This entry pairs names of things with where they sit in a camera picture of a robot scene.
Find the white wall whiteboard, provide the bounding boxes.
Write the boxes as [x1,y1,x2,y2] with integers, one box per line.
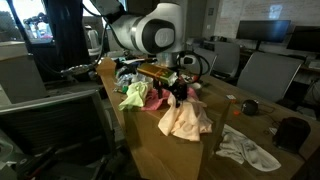
[214,0,320,40]

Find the light green towel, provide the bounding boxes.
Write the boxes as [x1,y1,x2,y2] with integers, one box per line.
[118,80,150,112]

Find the small colourful cube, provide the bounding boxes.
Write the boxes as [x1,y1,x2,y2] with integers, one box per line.
[225,94,238,104]

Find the peach shirt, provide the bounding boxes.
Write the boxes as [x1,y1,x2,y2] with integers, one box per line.
[157,92,214,142]

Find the grey office chair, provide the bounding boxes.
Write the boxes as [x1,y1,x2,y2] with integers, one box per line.
[236,51,304,104]
[194,47,218,76]
[212,41,242,80]
[0,88,118,180]

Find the pink shirt with orange print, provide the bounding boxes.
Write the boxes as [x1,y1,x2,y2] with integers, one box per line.
[141,85,199,112]

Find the large brown cardboard box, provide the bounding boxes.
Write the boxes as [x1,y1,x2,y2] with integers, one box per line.
[121,75,233,180]

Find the small white cup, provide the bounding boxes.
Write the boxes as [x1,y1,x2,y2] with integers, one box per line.
[190,81,203,91]

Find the white rounded appliance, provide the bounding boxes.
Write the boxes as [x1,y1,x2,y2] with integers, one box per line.
[85,29,104,57]

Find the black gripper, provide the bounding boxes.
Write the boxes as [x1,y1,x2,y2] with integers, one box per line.
[156,77,188,108]

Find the black cylinder speaker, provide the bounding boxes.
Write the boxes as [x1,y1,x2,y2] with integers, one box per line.
[272,116,312,155]

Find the small open cardboard box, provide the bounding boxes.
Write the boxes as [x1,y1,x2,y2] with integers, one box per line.
[95,57,117,78]

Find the white crumpled cloth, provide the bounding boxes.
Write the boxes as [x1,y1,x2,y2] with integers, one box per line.
[215,123,282,173]

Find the black computer monitor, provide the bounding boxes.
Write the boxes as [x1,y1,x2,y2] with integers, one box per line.
[235,19,292,51]
[285,25,320,54]

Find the grey cabinet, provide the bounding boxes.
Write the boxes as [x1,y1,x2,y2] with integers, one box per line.
[0,40,49,105]

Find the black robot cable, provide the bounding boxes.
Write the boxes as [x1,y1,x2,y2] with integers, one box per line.
[176,49,212,85]

